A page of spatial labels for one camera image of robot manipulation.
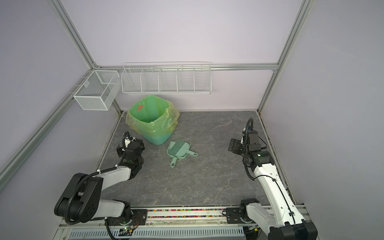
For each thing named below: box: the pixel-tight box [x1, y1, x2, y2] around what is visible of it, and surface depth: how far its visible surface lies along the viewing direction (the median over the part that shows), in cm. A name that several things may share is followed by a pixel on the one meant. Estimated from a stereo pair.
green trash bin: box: [125, 95, 180, 146], surface depth 93 cm
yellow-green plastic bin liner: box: [125, 95, 180, 134], surface depth 92 cm
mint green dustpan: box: [167, 140, 188, 168], surface depth 94 cm
